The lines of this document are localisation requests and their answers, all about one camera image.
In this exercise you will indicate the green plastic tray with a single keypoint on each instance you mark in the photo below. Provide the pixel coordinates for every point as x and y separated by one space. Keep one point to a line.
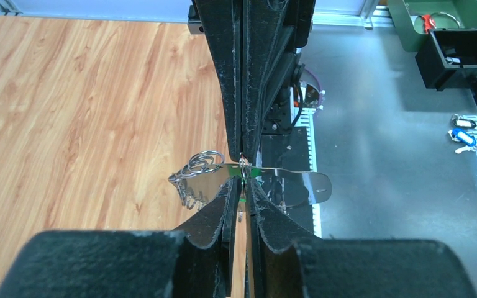
413 19

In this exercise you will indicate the black key tag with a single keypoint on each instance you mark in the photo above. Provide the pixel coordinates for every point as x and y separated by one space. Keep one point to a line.
460 121

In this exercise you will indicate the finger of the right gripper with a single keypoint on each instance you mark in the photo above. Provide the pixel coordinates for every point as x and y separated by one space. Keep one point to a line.
272 32
222 24

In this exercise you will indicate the spare blue key tag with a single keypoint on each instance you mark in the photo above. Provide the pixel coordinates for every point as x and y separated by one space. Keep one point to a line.
459 135

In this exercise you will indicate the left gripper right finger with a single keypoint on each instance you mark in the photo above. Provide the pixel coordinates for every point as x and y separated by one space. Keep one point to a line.
286 260

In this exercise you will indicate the black plastic box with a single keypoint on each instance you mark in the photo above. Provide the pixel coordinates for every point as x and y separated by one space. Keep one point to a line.
448 59

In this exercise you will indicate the metal keyring holder plate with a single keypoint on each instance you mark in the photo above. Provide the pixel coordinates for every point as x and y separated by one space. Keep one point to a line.
200 179

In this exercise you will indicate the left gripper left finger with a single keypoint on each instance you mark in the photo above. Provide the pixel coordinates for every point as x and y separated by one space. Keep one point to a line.
192 260

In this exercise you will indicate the green key tag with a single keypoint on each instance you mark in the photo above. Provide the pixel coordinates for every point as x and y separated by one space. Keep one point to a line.
245 172

